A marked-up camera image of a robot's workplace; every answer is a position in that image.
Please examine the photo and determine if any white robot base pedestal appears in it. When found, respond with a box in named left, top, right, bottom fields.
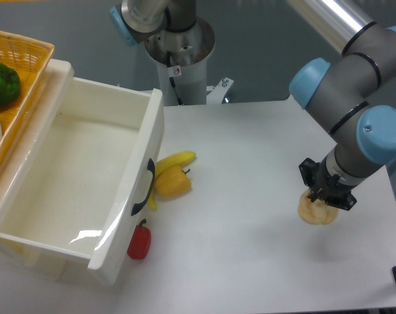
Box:
left=144, top=17, right=215, bottom=106

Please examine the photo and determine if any white drawer cabinet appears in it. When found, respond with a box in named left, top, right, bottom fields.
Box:
left=0, top=60, right=74, bottom=280

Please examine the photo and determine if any round pale bread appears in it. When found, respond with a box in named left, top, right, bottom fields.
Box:
left=297, top=190, right=339, bottom=225

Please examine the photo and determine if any red bell pepper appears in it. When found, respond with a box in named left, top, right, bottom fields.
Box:
left=127, top=218, right=152, bottom=260

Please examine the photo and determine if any yellow bell pepper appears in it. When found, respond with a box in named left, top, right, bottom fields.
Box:
left=155, top=166, right=192, bottom=199

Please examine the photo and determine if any black cable on pedestal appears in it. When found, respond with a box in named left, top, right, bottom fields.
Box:
left=165, top=50, right=185, bottom=107

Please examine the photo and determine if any white mounting bracket with bolts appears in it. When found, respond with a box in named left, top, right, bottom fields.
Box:
left=206, top=77, right=235, bottom=105

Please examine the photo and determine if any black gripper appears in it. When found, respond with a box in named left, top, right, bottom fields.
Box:
left=299, top=158, right=357, bottom=211

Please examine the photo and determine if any green bell pepper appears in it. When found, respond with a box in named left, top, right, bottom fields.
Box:
left=0, top=63, right=21, bottom=107

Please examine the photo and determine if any black drawer handle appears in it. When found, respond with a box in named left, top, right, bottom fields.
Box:
left=131, top=158, right=156, bottom=217

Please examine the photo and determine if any orange woven basket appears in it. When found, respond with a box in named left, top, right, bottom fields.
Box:
left=0, top=30, right=55, bottom=167

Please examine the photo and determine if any yellow banana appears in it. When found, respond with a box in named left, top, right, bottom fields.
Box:
left=148, top=150, right=196, bottom=210

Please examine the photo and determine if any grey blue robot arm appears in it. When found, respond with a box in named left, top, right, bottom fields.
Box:
left=110, top=1, right=396, bottom=211

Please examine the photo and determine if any open white upper drawer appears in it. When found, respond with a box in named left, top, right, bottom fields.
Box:
left=0, top=77, right=165, bottom=286

